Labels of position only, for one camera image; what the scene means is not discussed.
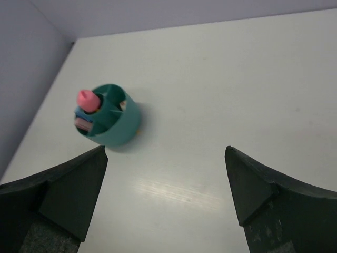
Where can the blue translucent highlighter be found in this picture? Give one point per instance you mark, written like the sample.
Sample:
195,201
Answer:
79,113

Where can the pink capped crayon tube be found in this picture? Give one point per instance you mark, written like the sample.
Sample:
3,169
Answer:
88,101

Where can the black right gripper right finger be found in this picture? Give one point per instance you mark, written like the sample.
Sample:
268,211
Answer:
277,212

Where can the pink translucent highlighter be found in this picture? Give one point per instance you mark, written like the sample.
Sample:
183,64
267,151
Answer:
83,124

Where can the white staples box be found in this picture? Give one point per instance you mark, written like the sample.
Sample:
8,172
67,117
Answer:
123,105

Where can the teal round desk organizer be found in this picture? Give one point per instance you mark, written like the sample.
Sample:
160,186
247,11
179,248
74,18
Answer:
113,127

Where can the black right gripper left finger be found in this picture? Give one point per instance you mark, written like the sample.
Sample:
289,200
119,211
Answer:
51,211

